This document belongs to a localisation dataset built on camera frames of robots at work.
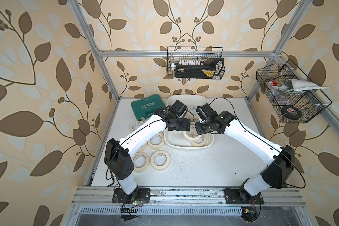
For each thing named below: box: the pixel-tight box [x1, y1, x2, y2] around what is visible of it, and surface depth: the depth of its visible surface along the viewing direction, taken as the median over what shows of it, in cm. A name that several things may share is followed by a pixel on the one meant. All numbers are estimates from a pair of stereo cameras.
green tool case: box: [130, 94, 167, 122], surface depth 114 cm
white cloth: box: [278, 78, 330, 92], surface depth 63 cm
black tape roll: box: [281, 105, 303, 121], surface depth 73 cm
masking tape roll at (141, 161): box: [132, 151, 151, 173], surface depth 88 cm
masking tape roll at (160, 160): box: [150, 150, 171, 171], surface depth 88 cm
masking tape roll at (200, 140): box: [182, 130, 207, 146], surface depth 78 cm
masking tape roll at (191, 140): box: [183, 132, 207, 148], surface depth 92 cm
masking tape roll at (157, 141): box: [146, 132, 165, 149], surface depth 94 cm
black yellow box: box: [174, 57, 225, 79], surface depth 86 cm
